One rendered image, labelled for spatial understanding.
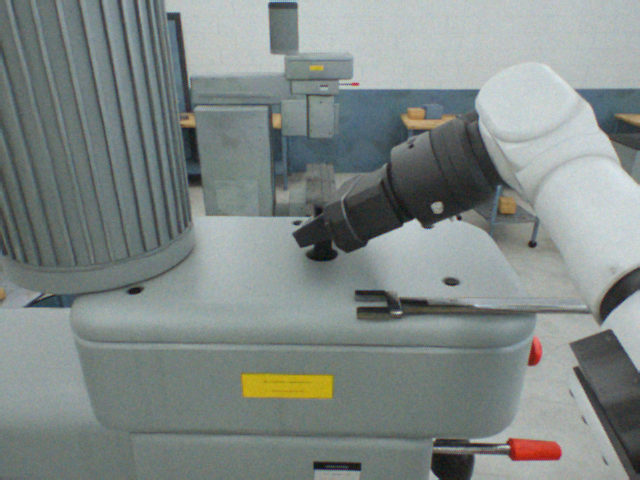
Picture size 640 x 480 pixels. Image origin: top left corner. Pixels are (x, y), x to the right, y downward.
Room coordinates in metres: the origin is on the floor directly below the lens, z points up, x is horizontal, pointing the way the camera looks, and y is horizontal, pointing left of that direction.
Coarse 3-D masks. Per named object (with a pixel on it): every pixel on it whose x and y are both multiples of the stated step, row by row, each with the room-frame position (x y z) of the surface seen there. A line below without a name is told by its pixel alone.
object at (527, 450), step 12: (444, 444) 0.40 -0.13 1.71; (456, 444) 0.40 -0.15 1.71; (468, 444) 0.40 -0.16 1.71; (480, 444) 0.40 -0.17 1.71; (492, 444) 0.40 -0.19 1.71; (504, 444) 0.40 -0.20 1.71; (516, 444) 0.39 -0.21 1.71; (528, 444) 0.39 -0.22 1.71; (540, 444) 0.39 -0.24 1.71; (552, 444) 0.39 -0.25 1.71; (516, 456) 0.38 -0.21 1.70; (528, 456) 0.38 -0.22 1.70; (540, 456) 0.38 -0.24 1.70; (552, 456) 0.38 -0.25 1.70
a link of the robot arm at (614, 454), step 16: (576, 368) 0.23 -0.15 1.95; (576, 384) 0.22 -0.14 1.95; (576, 400) 0.21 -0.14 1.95; (592, 400) 0.20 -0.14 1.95; (592, 416) 0.19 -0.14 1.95; (592, 432) 0.19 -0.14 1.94; (608, 432) 0.19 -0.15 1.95; (608, 448) 0.18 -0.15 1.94; (608, 464) 0.18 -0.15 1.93; (624, 464) 0.17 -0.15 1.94
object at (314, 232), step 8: (320, 216) 0.48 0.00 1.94; (312, 224) 0.48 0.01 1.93; (320, 224) 0.48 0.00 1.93; (296, 232) 0.49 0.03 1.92; (304, 232) 0.49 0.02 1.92; (312, 232) 0.48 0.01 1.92; (320, 232) 0.48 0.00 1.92; (296, 240) 0.49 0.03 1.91; (304, 240) 0.49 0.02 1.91; (312, 240) 0.48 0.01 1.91; (320, 240) 0.48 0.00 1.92
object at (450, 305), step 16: (400, 304) 0.38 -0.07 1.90; (416, 304) 0.38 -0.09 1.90; (432, 304) 0.38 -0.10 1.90; (448, 304) 0.38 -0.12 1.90; (464, 304) 0.38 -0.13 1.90; (480, 304) 0.38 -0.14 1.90; (496, 304) 0.38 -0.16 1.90; (512, 304) 0.38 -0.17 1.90; (528, 304) 0.38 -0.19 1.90; (544, 304) 0.38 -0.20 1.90; (560, 304) 0.38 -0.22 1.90; (576, 304) 0.38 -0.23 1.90
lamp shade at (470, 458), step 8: (440, 440) 0.59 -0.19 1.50; (448, 440) 0.58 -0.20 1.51; (464, 440) 0.58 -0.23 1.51; (432, 456) 0.58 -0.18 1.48; (440, 456) 0.57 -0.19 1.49; (448, 456) 0.56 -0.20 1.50; (456, 456) 0.56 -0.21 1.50; (464, 456) 0.56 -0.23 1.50; (472, 456) 0.57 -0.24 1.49; (432, 464) 0.58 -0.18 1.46; (440, 464) 0.56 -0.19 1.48; (448, 464) 0.56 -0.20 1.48; (456, 464) 0.55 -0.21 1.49; (464, 464) 0.56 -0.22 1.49; (472, 464) 0.56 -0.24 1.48; (432, 472) 0.57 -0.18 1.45; (440, 472) 0.56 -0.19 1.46; (448, 472) 0.55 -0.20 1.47; (456, 472) 0.55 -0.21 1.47; (464, 472) 0.55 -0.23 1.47; (472, 472) 0.56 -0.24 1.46
